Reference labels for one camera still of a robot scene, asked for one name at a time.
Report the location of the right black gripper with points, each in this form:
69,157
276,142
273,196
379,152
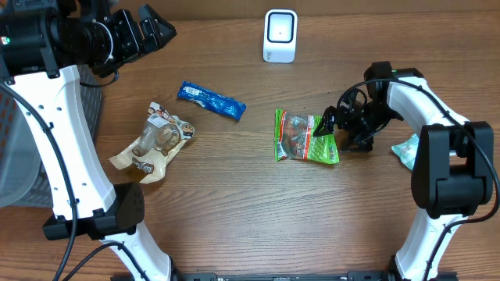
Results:
366,139

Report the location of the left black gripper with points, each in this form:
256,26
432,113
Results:
150,23

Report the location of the green candy bag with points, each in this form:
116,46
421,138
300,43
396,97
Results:
293,138

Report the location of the mint green snack packet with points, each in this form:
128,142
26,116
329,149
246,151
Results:
406,151

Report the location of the beige brown snack pouch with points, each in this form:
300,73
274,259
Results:
163,135

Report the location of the blue cookie packet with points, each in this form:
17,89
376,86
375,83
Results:
211,100

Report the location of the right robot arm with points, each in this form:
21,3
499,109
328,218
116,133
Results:
453,182

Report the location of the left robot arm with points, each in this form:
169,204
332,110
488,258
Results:
43,44

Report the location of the white barcode scanner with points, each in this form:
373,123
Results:
280,36

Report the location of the grey plastic mesh basket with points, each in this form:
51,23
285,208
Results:
23,177

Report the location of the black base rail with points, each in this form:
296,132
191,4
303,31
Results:
349,276

